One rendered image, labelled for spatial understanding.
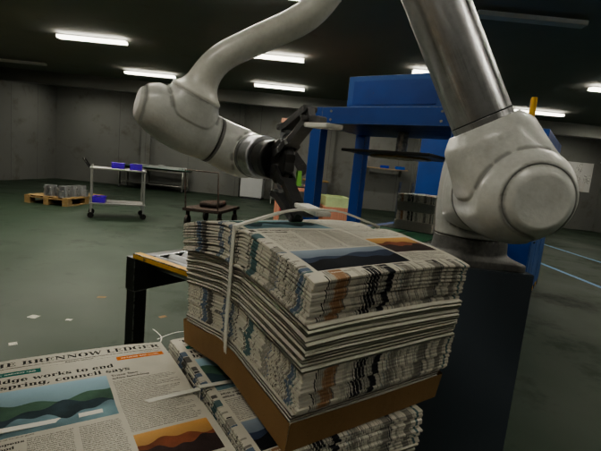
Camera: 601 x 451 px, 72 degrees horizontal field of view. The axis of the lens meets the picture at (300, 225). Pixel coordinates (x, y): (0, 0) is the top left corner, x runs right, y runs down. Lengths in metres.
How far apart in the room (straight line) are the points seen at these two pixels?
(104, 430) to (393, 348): 0.37
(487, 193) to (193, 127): 0.54
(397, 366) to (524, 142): 0.39
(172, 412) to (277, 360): 0.17
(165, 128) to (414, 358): 0.59
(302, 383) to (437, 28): 0.57
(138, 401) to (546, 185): 0.65
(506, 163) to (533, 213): 0.08
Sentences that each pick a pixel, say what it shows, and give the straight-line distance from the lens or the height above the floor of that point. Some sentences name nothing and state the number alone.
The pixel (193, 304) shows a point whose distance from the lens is 0.78.
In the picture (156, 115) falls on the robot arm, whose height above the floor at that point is 1.24.
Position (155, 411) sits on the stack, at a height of 0.83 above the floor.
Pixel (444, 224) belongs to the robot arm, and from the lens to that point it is 0.95.
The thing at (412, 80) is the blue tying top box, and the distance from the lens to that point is 2.54.
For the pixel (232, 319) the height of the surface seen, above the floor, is 0.94.
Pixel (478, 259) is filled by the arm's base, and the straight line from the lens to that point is 0.93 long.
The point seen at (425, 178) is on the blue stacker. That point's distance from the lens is 4.76.
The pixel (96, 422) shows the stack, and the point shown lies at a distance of 0.63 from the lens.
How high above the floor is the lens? 1.17
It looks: 8 degrees down
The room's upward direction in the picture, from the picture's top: 6 degrees clockwise
